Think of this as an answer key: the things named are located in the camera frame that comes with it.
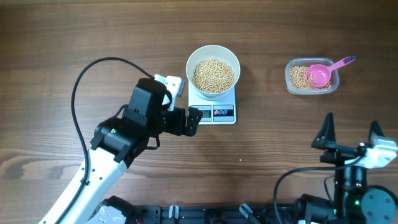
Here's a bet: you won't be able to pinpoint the left black cable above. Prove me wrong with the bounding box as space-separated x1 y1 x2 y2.
54 57 156 224

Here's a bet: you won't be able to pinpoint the pink measuring scoop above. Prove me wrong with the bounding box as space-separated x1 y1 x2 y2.
306 55 357 88

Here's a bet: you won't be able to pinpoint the white digital kitchen scale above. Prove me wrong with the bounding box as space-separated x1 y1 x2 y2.
188 83 236 125

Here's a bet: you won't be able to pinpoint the soybeans in white bowl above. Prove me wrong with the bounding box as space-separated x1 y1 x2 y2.
193 58 234 93

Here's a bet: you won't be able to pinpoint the white bowl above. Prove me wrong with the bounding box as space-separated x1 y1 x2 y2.
185 45 241 98

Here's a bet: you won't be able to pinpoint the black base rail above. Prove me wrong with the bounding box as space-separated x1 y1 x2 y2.
90 195 352 224

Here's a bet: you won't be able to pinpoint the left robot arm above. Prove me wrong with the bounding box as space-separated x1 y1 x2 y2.
41 78 202 223

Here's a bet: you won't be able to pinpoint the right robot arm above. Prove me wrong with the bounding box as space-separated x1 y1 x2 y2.
293 113 397 224

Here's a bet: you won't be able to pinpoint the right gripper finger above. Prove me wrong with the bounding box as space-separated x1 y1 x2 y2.
311 113 336 150
368 121 384 140

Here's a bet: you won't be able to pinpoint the clear plastic container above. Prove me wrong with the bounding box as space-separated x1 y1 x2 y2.
285 57 340 95

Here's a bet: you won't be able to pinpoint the pile of soybeans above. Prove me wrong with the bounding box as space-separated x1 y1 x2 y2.
289 66 331 90

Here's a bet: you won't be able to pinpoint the right black cable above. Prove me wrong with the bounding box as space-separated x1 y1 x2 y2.
272 155 363 224

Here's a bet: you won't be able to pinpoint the black cable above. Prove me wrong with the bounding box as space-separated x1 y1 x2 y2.
272 155 363 224
54 57 156 224

